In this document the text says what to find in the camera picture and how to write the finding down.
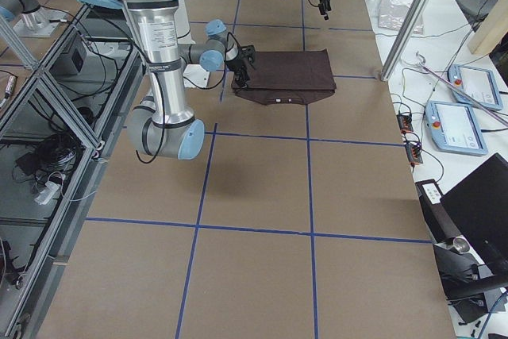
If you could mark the far teach pendant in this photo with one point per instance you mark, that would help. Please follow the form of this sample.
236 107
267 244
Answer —
476 82

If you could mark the black box white label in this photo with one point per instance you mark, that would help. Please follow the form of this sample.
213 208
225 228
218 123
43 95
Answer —
433 211

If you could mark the black laptop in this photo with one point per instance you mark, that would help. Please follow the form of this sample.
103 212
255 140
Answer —
477 206

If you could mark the near teach pendant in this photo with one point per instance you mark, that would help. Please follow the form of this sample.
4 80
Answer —
453 128

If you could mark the teach pendant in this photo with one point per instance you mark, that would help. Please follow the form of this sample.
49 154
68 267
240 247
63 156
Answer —
476 82
453 128

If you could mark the clear plastic bag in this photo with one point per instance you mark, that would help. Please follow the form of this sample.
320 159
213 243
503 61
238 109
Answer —
391 14

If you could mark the metal cup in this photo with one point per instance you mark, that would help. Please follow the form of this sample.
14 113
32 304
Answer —
460 245

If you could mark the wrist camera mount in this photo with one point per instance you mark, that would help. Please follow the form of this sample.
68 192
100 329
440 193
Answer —
248 53

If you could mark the aluminium frame post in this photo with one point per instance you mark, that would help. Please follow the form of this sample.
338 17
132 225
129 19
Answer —
402 39

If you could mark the dark brown t-shirt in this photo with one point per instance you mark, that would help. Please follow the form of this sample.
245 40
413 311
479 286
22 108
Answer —
288 78

